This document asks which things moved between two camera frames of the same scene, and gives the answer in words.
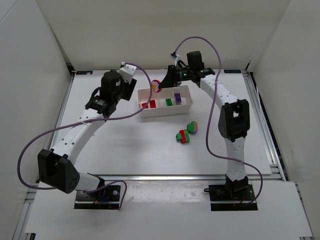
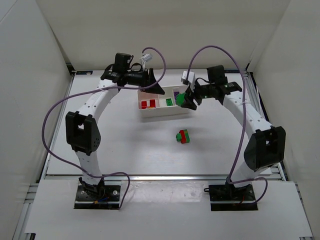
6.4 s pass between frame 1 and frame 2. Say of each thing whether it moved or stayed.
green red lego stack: stayed
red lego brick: stayed
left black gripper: moved
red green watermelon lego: stayed
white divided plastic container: stayed
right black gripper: moved
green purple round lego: moved
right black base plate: stayed
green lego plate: stayed
